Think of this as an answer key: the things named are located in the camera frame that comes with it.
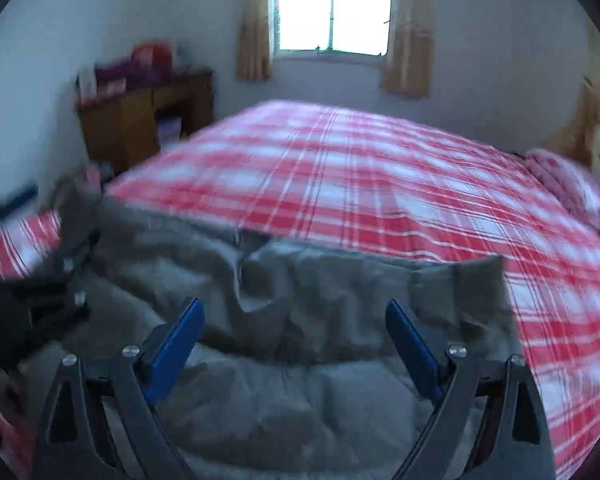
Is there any bed with red plaid sheet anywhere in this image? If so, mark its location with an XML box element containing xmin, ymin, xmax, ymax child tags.
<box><xmin>0</xmin><ymin>100</ymin><xmax>600</xmax><ymax>480</ymax></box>

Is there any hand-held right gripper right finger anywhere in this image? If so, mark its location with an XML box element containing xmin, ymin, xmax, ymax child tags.
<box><xmin>385</xmin><ymin>300</ymin><xmax>556</xmax><ymax>480</ymax></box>

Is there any pink folded blanket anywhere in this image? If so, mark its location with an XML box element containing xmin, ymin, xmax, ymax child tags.
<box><xmin>524</xmin><ymin>147</ymin><xmax>600</xmax><ymax>238</ymax></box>

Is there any wide beige curtain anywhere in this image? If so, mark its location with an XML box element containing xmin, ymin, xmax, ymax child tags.
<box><xmin>379</xmin><ymin>0</ymin><xmax>437</xmax><ymax>99</ymax></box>

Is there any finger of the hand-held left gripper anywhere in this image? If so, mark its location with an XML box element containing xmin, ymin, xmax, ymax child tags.
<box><xmin>0</xmin><ymin>186</ymin><xmax>40</xmax><ymax>221</ymax></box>
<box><xmin>25</xmin><ymin>287</ymin><xmax>92</xmax><ymax>336</ymax></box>

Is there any wooden desk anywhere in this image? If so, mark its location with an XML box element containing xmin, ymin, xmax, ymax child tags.
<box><xmin>75</xmin><ymin>69</ymin><xmax>215</xmax><ymax>175</ymax></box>

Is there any stack of boxes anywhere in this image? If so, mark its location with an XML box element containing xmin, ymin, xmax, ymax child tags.
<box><xmin>157</xmin><ymin>115</ymin><xmax>183</xmax><ymax>143</ymax></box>

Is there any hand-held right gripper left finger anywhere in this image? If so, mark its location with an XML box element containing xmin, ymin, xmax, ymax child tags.
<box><xmin>32</xmin><ymin>297</ymin><xmax>207</xmax><ymax>480</ymax></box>

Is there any grey quilted jacket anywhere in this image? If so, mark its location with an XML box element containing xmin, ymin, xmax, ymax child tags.
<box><xmin>30</xmin><ymin>195</ymin><xmax>531</xmax><ymax>480</ymax></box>

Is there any red box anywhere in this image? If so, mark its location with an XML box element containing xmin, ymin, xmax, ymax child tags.
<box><xmin>130</xmin><ymin>41</ymin><xmax>174</xmax><ymax>69</ymax></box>

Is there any white box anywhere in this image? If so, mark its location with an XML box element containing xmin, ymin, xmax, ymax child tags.
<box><xmin>76</xmin><ymin>66</ymin><xmax>97</xmax><ymax>102</ymax></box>

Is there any pile of clothes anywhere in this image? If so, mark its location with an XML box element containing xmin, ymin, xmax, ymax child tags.
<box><xmin>52</xmin><ymin>164</ymin><xmax>108</xmax><ymax>203</ymax></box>

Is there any purple garment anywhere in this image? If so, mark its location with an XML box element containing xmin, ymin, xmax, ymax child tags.
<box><xmin>94</xmin><ymin>59</ymin><xmax>173</xmax><ymax>87</ymax></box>

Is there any narrow beige curtain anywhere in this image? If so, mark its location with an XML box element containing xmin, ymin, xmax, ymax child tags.
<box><xmin>236</xmin><ymin>0</ymin><xmax>274</xmax><ymax>82</ymax></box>

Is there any small window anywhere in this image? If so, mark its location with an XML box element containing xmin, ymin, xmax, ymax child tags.
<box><xmin>266</xmin><ymin>0</ymin><xmax>399</xmax><ymax>59</ymax></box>

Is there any wooden headboard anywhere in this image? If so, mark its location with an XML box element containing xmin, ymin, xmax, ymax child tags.
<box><xmin>555</xmin><ymin>77</ymin><xmax>600</xmax><ymax>171</ymax></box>

